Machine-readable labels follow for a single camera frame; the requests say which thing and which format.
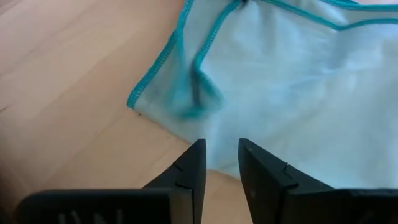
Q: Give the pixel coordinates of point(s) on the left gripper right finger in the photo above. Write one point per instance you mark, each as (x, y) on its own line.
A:
(264, 183)

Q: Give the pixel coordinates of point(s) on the pale blue smooth towel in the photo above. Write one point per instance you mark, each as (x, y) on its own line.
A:
(280, 93)

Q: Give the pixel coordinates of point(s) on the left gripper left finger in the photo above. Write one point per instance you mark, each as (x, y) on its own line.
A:
(192, 174)

